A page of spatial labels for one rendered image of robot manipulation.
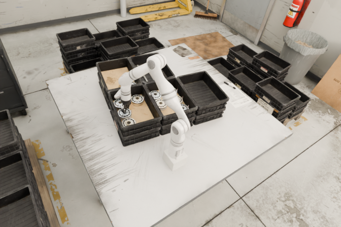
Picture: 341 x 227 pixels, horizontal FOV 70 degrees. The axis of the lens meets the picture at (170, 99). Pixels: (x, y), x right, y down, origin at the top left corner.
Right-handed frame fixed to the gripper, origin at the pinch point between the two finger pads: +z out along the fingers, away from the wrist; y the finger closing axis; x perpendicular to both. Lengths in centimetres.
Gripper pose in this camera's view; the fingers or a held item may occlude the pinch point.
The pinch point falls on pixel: (126, 110)
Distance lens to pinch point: 190.0
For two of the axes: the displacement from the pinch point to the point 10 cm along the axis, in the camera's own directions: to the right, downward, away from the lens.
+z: -1.0, 7.2, 6.9
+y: 3.4, -6.2, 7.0
